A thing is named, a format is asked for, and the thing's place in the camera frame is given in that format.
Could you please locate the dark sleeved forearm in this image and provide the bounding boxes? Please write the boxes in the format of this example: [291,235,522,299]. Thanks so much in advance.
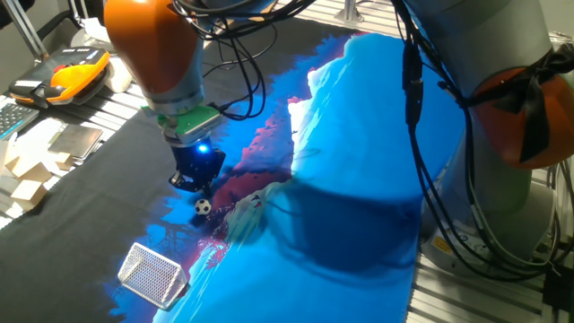
[0,0,35,31]

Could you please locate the black computer keyboard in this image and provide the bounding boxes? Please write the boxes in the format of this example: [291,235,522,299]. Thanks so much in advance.
[0,101,40,141]

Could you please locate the white foam lump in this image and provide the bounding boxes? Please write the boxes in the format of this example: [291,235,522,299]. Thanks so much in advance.
[106,60,135,94]

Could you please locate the orange black teach pendant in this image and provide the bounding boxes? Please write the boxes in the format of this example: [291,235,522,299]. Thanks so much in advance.
[8,46,112,109]

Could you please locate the aluminium frame bar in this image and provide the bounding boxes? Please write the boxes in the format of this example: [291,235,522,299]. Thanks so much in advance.
[334,0,365,23]
[57,0,93,44]
[2,0,50,62]

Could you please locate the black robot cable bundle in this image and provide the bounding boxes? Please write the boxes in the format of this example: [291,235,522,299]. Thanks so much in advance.
[172,0,574,282]

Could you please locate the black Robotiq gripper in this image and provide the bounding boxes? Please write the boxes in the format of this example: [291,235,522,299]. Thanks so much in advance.
[169,142,227,198]

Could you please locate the wooden cube block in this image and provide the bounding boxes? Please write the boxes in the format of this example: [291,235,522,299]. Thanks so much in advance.
[10,179,48,212]
[4,155,54,184]

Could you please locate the white wire mesh goal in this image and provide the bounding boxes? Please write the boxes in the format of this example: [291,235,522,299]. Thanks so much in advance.
[117,241,189,311]

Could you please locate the small wooden block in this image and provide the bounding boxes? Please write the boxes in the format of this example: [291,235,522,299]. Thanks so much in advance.
[54,151,75,171]

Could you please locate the black fabric strap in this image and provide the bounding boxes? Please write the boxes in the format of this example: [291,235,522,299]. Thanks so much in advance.
[461,44,574,163]

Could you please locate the grey metal plate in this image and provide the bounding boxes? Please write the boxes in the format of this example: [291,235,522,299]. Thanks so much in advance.
[47,123,105,161]

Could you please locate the black box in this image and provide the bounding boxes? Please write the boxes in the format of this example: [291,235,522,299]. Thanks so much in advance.
[542,264,574,315]

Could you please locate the blue black printed cloth mat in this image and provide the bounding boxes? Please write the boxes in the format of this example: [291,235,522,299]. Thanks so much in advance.
[0,17,465,323]

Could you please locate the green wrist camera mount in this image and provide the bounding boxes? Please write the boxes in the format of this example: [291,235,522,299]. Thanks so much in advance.
[142,105,224,147]

